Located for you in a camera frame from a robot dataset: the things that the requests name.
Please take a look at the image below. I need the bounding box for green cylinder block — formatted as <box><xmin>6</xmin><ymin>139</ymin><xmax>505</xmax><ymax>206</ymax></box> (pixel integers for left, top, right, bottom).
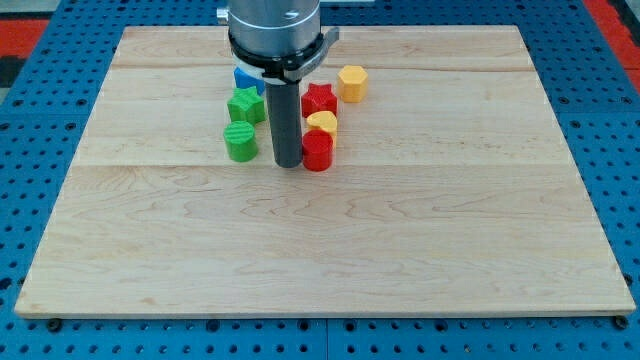
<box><xmin>223</xmin><ymin>121</ymin><xmax>259</xmax><ymax>162</ymax></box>

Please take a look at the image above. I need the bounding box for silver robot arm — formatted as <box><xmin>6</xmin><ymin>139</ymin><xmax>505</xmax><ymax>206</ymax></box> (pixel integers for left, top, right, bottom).
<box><xmin>217</xmin><ymin>0</ymin><xmax>321</xmax><ymax>57</ymax></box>

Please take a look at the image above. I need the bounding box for red cylinder block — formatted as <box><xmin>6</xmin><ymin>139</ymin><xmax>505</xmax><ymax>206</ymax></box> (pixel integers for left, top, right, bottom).
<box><xmin>302</xmin><ymin>130</ymin><xmax>333</xmax><ymax>172</ymax></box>

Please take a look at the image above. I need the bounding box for red star block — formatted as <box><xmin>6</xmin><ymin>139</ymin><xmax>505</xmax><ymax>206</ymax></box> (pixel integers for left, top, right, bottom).
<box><xmin>301</xmin><ymin>83</ymin><xmax>338</xmax><ymax>118</ymax></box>

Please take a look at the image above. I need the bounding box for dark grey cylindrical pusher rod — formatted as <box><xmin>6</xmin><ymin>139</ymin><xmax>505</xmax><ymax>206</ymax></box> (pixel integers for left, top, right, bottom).
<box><xmin>265</xmin><ymin>83</ymin><xmax>303</xmax><ymax>168</ymax></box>

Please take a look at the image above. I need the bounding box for yellow hexagon block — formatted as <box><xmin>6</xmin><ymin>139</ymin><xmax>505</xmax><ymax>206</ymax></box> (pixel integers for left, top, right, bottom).
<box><xmin>337</xmin><ymin>65</ymin><xmax>368</xmax><ymax>103</ymax></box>

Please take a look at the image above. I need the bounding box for green star block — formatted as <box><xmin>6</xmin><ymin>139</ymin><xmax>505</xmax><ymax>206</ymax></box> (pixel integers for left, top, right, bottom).
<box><xmin>227</xmin><ymin>86</ymin><xmax>266</xmax><ymax>125</ymax></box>

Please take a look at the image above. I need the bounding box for blue block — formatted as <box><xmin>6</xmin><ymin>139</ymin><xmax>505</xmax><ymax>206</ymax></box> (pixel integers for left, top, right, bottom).
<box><xmin>233</xmin><ymin>67</ymin><xmax>265</xmax><ymax>96</ymax></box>

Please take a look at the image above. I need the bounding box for light wooden board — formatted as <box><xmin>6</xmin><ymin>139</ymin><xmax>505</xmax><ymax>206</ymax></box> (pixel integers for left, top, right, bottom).
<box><xmin>15</xmin><ymin>26</ymin><xmax>636</xmax><ymax>319</ymax></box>

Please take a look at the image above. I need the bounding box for black clamp ring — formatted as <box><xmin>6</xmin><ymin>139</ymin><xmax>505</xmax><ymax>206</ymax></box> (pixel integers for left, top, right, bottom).
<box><xmin>227</xmin><ymin>27</ymin><xmax>340</xmax><ymax>85</ymax></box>

